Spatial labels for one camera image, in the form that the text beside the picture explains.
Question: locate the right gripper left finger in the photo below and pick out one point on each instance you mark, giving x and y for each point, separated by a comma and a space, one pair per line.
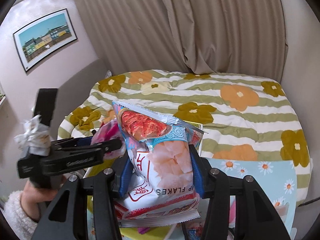
66, 215

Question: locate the white red shrimp flakes bag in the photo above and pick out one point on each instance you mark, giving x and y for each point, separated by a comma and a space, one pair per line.
160, 191

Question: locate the person left hand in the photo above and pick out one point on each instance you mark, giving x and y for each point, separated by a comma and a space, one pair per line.
32, 196

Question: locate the blue daisy tablecloth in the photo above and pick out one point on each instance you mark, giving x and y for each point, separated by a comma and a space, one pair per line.
277, 179

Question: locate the pink snack packet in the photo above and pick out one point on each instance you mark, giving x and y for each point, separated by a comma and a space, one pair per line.
108, 132

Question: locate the green cardboard box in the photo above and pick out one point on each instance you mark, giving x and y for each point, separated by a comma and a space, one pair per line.
140, 232

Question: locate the framed houses picture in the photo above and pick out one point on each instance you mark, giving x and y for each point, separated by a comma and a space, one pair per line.
42, 37

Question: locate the beige curtain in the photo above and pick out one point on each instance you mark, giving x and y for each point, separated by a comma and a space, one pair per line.
198, 36

